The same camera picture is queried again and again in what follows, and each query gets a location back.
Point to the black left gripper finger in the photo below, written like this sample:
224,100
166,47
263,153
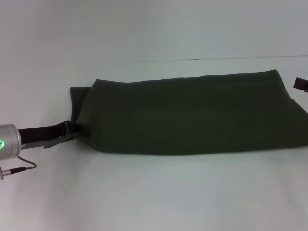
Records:
77,130

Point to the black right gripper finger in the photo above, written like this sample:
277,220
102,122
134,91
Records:
300,84

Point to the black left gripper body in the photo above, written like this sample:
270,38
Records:
39,134

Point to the dark green shirt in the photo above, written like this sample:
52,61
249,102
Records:
183,113

